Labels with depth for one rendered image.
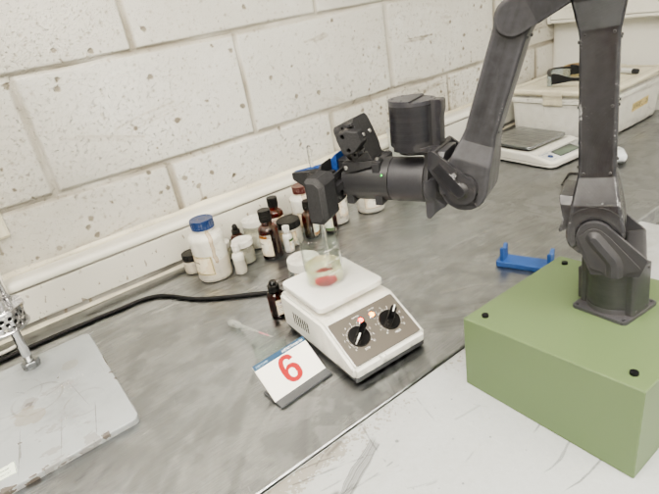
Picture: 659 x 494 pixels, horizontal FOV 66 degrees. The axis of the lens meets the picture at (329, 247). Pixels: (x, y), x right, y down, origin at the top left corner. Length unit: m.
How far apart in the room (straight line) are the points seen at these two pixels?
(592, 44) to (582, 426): 0.39
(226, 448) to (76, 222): 0.61
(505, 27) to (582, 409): 0.40
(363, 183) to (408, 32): 0.92
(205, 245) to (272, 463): 0.51
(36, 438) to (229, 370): 0.27
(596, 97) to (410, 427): 0.42
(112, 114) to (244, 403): 0.64
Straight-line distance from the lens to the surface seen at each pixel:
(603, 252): 0.60
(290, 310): 0.81
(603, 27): 0.58
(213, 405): 0.76
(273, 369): 0.74
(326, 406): 0.71
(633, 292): 0.65
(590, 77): 0.58
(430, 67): 1.60
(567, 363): 0.59
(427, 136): 0.63
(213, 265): 1.05
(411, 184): 0.64
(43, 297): 1.12
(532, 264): 0.96
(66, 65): 1.11
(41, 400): 0.91
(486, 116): 0.60
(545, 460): 0.64
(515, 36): 0.59
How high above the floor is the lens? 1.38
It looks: 26 degrees down
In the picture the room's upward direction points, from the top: 10 degrees counter-clockwise
